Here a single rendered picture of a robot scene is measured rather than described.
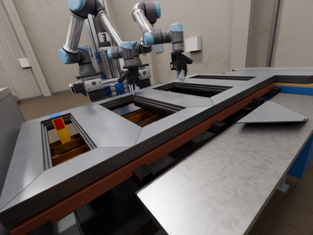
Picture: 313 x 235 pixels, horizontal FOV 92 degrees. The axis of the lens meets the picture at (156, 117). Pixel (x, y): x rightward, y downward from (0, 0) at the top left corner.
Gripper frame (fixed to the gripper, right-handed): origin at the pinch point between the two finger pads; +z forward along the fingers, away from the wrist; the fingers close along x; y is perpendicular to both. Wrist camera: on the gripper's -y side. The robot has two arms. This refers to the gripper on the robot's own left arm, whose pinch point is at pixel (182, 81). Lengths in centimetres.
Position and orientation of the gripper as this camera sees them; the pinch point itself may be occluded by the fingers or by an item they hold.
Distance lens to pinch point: 111.8
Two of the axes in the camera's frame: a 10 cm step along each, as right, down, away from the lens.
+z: 1.4, 9.1, 3.8
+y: -7.9, 3.3, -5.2
